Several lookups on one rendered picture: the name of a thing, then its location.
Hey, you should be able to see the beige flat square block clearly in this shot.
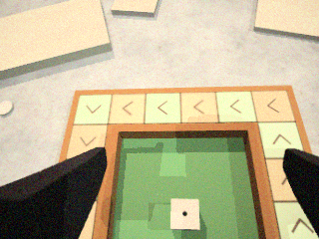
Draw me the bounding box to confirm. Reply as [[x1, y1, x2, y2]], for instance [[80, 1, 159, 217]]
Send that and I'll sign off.
[[111, 0, 159, 18]]

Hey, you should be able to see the white die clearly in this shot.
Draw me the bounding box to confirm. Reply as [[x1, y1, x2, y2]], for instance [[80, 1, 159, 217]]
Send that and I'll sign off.
[[170, 199, 200, 231]]

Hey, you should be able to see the beige flat rectangular block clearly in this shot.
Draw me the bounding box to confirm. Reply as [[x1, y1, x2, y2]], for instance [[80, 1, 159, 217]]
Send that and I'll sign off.
[[0, 0, 112, 81]]

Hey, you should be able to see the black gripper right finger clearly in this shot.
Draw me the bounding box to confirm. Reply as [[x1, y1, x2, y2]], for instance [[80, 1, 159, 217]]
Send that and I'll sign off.
[[282, 148, 319, 237]]

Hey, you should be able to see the orange square board track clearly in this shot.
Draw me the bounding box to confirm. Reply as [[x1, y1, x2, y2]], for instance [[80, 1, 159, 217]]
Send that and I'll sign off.
[[59, 85, 312, 239]]

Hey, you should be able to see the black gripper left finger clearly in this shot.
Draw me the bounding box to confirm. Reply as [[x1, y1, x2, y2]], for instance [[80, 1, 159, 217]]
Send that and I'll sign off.
[[0, 146, 107, 239]]

